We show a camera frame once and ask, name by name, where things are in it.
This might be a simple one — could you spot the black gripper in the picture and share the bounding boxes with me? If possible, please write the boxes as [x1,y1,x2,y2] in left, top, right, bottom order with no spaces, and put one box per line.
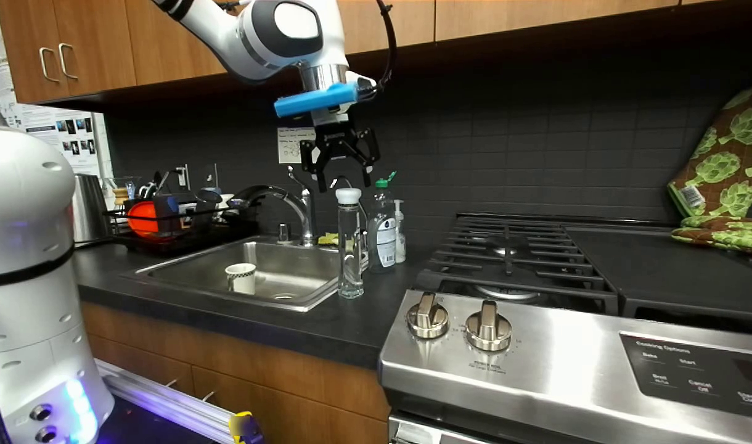
[302,121,379,191]

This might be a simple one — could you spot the clear water bottle white cap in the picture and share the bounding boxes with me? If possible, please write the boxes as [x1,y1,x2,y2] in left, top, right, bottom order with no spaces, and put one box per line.
[335,186,367,299]

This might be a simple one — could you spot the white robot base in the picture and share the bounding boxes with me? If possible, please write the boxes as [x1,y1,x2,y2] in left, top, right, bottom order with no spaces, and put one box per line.
[0,115,113,444]

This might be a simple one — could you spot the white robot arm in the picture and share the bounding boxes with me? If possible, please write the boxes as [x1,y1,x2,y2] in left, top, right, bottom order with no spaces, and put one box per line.
[154,0,379,186]

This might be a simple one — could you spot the dish soap bottle green cap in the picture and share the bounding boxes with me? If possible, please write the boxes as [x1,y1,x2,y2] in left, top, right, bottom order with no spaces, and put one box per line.
[367,169,403,270]

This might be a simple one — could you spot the white pump soap bottle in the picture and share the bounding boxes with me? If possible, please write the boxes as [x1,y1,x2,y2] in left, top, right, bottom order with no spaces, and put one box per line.
[394,200,408,264]

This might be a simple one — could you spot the chrome kitchen faucet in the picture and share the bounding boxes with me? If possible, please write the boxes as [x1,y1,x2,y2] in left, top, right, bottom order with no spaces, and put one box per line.
[242,168,315,246]

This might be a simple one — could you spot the yellow sponge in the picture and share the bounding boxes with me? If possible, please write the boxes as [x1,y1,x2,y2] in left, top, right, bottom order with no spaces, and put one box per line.
[319,231,341,246]

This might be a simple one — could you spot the stainless steel sink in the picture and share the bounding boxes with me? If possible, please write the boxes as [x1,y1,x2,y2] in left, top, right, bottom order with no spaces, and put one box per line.
[136,239,337,312]

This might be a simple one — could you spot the white cup in sink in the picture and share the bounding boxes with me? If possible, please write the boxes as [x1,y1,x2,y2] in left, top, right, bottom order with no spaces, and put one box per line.
[224,260,257,296]

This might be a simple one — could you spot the black dish drying rack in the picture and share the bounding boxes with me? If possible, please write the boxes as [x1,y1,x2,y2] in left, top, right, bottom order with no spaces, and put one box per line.
[106,195,260,257]

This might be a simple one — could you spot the left stove knob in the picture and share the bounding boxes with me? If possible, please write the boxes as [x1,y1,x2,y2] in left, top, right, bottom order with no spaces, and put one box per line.
[408,294,450,341]

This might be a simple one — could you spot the stove knob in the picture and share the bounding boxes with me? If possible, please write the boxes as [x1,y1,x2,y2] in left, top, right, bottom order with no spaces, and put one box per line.
[463,301,514,353]
[408,294,450,341]

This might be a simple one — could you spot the orange plate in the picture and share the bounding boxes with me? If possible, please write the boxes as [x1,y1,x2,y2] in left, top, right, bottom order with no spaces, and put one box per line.
[128,200,161,236]

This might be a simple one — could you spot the right stove knob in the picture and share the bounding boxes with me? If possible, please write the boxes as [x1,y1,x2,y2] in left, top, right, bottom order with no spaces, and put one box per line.
[463,301,514,353]

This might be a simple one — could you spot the wooden lower cabinet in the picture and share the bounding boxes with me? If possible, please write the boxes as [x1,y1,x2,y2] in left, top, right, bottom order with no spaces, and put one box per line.
[82,301,390,444]

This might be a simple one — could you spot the stainless steel gas stove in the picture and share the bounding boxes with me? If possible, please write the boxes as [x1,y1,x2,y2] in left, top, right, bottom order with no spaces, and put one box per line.
[379,214,752,444]

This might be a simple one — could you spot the wooden upper cabinets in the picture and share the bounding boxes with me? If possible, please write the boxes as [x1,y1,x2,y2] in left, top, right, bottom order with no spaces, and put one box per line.
[0,0,752,104]

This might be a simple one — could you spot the green patterned oven mitt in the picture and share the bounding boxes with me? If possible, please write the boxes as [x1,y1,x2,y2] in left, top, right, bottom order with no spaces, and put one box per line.
[668,86,752,254]

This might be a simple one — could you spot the white wall outlet plate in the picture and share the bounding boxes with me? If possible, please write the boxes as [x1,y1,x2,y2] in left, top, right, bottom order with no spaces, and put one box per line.
[276,125,315,165]

